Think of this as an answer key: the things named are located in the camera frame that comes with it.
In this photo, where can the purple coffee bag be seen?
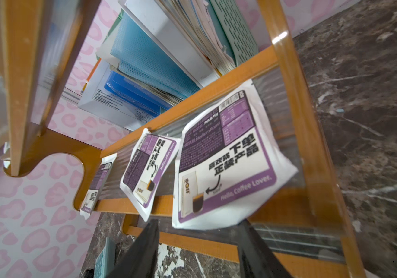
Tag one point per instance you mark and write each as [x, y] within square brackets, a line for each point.
[96, 185]
[228, 165]
[149, 160]

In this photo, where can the orange wooden three-tier shelf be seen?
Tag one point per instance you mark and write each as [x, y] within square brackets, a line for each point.
[278, 213]

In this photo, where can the green file organizer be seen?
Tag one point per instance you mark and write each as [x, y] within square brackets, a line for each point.
[159, 53]

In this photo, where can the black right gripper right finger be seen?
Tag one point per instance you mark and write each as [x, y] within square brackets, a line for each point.
[256, 259]

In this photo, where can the light blue calculator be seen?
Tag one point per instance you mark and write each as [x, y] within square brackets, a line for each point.
[106, 260]

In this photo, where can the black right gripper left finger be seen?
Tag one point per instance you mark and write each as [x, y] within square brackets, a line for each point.
[140, 261]

